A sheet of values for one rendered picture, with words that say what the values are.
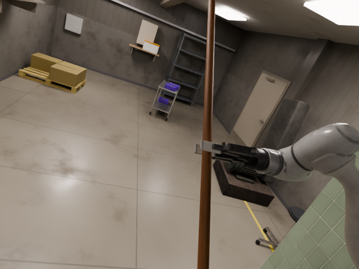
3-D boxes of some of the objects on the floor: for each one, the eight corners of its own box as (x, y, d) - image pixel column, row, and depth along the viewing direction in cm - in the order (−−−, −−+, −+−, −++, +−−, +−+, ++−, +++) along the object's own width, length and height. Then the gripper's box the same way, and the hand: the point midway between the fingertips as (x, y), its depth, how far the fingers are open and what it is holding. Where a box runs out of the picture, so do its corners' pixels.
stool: (305, 268, 317) (336, 235, 289) (270, 269, 292) (301, 233, 264) (278, 230, 370) (302, 199, 343) (246, 228, 345) (270, 195, 318)
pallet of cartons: (85, 84, 640) (88, 68, 622) (76, 94, 561) (79, 76, 542) (34, 69, 604) (36, 51, 586) (17, 76, 525) (18, 56, 506)
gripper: (279, 166, 67) (211, 151, 59) (245, 175, 81) (186, 164, 73) (276, 142, 70) (211, 125, 62) (244, 155, 84) (187, 142, 76)
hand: (208, 148), depth 69 cm, fingers closed on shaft, 3 cm apart
